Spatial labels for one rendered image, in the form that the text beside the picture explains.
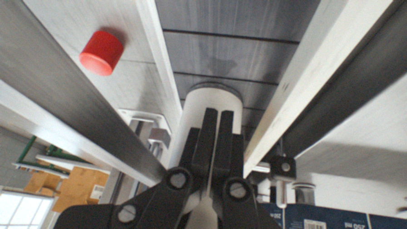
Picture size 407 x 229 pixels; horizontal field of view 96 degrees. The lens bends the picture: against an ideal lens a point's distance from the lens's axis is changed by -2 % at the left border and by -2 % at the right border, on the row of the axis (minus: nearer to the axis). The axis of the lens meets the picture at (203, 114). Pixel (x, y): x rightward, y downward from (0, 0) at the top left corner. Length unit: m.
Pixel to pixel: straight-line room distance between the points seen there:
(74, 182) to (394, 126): 2.01
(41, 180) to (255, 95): 4.43
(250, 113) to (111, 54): 0.15
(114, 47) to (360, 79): 0.23
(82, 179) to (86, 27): 1.81
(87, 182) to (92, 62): 1.77
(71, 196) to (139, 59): 1.83
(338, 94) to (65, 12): 0.27
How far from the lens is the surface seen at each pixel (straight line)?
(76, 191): 1.99
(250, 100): 0.17
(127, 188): 0.34
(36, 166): 4.32
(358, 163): 0.33
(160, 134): 0.26
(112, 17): 0.21
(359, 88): 0.20
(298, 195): 0.46
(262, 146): 0.17
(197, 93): 0.15
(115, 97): 0.34
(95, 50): 0.22
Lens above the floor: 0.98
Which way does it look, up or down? 28 degrees down
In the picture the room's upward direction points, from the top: 169 degrees counter-clockwise
